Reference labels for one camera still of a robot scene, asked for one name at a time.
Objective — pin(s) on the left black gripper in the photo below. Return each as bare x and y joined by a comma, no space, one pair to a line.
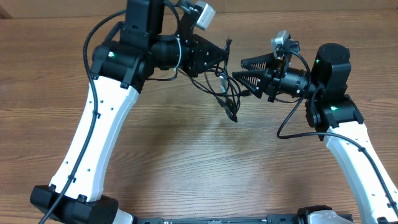
199,49

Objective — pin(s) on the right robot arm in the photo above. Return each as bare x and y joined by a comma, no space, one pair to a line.
333,115

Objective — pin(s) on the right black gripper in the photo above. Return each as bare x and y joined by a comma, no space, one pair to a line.
261,74

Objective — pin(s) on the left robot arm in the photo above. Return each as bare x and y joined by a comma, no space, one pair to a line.
153,35

